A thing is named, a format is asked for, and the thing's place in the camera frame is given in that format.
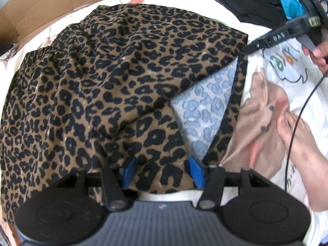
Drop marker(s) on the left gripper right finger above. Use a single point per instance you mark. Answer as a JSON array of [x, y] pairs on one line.
[[212, 179]]

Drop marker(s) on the leopard print garment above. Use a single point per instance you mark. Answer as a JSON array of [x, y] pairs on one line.
[[100, 93]]

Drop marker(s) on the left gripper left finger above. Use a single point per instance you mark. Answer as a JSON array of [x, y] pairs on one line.
[[115, 183]]

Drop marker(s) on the floral folded cloth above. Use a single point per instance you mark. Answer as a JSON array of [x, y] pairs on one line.
[[7, 51]]

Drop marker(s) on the person's right hand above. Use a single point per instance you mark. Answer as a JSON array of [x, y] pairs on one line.
[[318, 55]]

